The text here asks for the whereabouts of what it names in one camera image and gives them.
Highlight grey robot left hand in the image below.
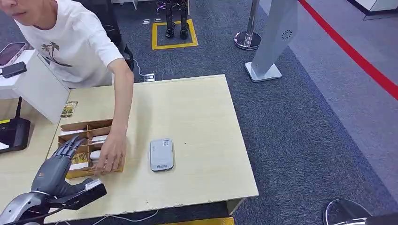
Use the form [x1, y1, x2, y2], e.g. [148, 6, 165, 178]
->
[31, 135, 94, 197]

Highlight person's left hand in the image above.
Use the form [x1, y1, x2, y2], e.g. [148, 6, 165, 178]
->
[93, 129, 128, 176]

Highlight yellow printed card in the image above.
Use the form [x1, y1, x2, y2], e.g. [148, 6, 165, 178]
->
[71, 152, 89, 165]
[60, 101, 79, 119]

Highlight wooden card box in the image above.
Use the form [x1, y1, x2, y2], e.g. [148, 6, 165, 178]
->
[57, 118, 126, 180]

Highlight grey card reader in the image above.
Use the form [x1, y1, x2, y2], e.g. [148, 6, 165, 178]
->
[149, 138, 175, 173]

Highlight black device with antenna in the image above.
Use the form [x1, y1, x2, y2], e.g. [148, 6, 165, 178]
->
[0, 96, 32, 155]

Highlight white partition box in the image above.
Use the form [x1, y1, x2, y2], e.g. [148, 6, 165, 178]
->
[0, 48, 71, 125]

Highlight black power bank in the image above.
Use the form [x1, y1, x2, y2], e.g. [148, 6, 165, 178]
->
[1, 61, 28, 79]

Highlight person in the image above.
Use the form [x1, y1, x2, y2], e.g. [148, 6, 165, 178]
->
[0, 0, 135, 91]

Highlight yellow floor tape square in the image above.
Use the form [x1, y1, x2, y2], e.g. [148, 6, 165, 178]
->
[151, 18, 199, 51]

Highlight pink smartphone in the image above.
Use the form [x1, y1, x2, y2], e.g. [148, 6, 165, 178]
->
[0, 42, 29, 68]

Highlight black office chair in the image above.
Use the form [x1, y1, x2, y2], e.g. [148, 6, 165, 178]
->
[74, 0, 135, 73]

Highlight pale desk leg panel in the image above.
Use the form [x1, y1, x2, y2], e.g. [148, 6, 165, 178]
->
[225, 198, 246, 217]

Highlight black humanoid robot legs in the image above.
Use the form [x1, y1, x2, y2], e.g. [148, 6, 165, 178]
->
[156, 0, 190, 41]

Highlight grey standing pillar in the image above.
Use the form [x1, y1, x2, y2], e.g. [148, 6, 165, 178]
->
[244, 0, 299, 83]

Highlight chrome round base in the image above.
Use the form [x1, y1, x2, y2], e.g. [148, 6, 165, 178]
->
[322, 198, 373, 225]

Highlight white cabinet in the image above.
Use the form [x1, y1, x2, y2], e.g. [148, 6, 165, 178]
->
[346, 0, 398, 21]

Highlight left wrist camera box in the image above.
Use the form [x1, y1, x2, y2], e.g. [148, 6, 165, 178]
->
[47, 178, 107, 211]

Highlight white cable under desk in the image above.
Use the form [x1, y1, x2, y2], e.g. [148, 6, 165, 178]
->
[54, 209, 160, 225]

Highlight thin white cable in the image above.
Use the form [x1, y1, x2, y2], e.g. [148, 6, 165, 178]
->
[132, 58, 146, 78]

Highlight chrome stanchion post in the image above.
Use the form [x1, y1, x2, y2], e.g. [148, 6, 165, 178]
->
[233, 0, 263, 51]

